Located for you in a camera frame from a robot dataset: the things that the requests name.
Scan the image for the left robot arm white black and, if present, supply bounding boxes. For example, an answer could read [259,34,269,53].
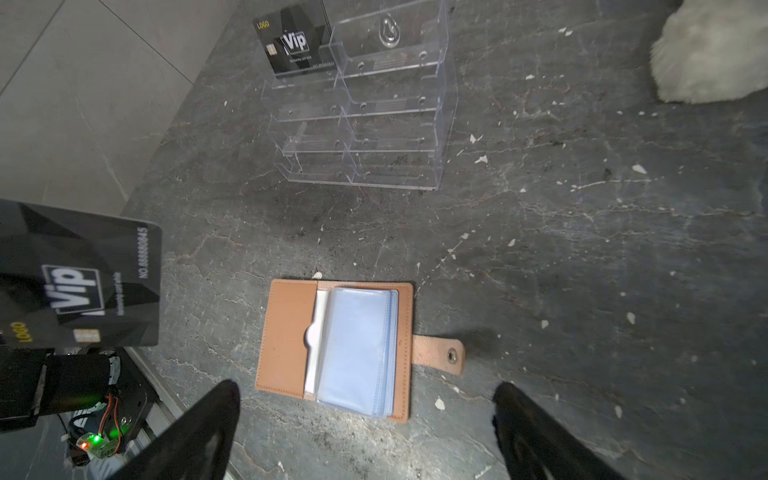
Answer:
[1,346,112,433]

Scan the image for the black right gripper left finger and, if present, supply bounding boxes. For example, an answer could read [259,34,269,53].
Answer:
[112,380,241,480]

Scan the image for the white teddy bear brown shirt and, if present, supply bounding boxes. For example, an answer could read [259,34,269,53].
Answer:
[650,1,767,104]

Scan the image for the aluminium rail front frame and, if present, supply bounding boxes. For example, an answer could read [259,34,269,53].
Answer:
[119,347,188,466]

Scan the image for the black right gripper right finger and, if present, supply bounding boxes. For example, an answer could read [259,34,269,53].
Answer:
[493,382,622,479]

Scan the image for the small green-lit circuit board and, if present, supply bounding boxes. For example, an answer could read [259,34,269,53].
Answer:
[75,432,121,459]

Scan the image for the clear acrylic tiered holder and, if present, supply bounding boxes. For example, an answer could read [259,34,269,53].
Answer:
[261,1,458,191]

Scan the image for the clear plastic card sleeves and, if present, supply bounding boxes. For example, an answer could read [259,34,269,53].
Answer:
[304,287,399,418]

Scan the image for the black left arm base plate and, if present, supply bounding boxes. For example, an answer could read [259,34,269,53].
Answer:
[62,347,160,457]

